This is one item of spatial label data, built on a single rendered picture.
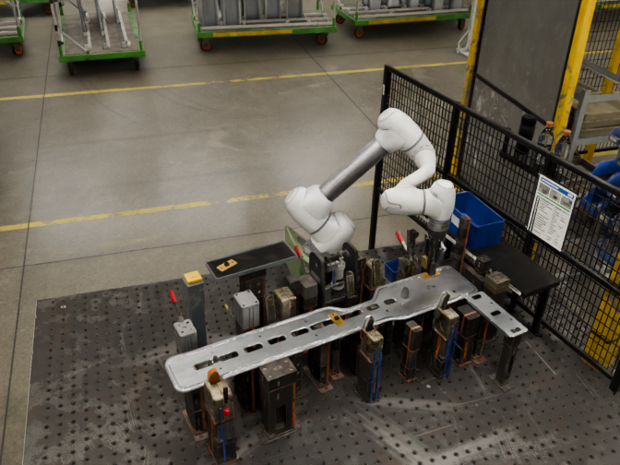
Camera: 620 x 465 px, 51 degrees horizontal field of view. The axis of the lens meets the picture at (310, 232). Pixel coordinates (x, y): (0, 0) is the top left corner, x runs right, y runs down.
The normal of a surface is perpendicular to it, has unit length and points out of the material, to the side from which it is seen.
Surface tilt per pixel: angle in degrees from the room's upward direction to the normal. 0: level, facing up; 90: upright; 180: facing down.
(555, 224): 90
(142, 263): 0
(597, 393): 0
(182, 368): 0
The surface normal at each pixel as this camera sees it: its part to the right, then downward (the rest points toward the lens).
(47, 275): 0.02, -0.84
